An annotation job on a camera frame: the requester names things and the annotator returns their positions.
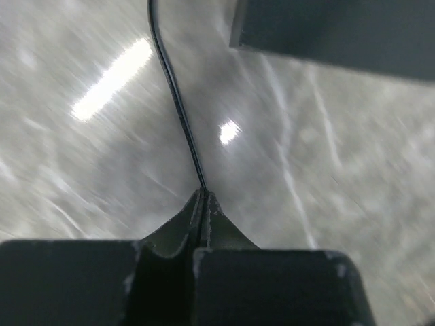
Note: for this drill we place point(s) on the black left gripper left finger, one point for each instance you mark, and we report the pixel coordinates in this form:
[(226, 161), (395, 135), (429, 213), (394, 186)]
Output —
[(104, 282)]

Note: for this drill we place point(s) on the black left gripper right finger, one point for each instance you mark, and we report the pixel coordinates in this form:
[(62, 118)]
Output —
[(236, 283)]

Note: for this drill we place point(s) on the black Mercury network switch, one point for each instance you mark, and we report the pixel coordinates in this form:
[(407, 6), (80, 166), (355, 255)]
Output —
[(385, 37)]

